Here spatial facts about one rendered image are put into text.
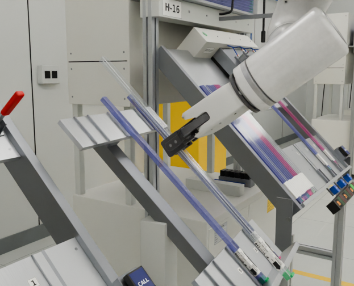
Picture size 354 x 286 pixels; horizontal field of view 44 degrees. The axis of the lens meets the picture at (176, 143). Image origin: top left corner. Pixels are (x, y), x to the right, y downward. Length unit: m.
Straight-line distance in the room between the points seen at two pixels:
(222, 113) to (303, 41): 0.16
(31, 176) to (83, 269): 0.20
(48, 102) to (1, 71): 0.40
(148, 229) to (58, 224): 0.22
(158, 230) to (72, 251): 0.23
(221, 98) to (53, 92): 2.52
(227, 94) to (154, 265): 0.44
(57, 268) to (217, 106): 0.35
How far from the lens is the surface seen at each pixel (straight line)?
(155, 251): 0.95
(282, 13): 0.76
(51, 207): 0.81
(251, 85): 0.68
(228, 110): 0.69
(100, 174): 3.54
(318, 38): 0.66
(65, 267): 0.74
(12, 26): 2.97
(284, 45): 0.67
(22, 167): 0.85
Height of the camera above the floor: 1.13
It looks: 9 degrees down
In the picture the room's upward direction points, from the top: straight up
